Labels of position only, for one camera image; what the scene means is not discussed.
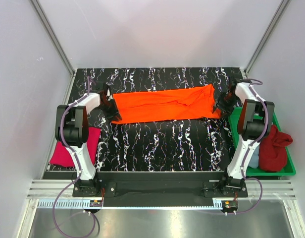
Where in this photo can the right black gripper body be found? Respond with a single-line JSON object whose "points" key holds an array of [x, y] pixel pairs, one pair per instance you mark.
{"points": [[228, 100]]}

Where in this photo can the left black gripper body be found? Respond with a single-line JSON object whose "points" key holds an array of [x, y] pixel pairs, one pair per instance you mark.
{"points": [[109, 107]]}

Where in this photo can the orange t shirt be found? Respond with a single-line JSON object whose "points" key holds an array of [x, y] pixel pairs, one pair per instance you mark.
{"points": [[179, 104]]}

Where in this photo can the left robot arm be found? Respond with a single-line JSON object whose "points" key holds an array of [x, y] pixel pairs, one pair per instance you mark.
{"points": [[72, 131]]}

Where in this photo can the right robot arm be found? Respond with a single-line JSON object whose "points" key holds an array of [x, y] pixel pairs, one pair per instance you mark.
{"points": [[254, 124]]}

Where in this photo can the green plastic bin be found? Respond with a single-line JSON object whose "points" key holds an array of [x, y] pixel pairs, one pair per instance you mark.
{"points": [[287, 170]]}

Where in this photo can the light blue t shirt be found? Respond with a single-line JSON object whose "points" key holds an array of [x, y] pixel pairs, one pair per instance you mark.
{"points": [[254, 162]]}

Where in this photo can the dark red t shirt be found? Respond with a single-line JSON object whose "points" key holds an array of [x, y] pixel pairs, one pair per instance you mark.
{"points": [[272, 152]]}

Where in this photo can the folded magenta t shirt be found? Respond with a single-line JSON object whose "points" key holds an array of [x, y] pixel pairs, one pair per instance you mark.
{"points": [[63, 158]]}

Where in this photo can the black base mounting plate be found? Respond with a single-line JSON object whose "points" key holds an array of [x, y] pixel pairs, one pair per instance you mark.
{"points": [[120, 183]]}

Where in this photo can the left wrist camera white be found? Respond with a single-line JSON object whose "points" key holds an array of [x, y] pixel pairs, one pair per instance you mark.
{"points": [[108, 93]]}

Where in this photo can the left aluminium frame post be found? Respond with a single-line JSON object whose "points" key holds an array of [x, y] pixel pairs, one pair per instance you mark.
{"points": [[51, 34]]}

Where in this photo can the aluminium frame post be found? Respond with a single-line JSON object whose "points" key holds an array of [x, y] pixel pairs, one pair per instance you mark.
{"points": [[267, 35], [51, 34]]}

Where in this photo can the right aluminium frame post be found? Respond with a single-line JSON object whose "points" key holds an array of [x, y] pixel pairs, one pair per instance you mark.
{"points": [[267, 35]]}

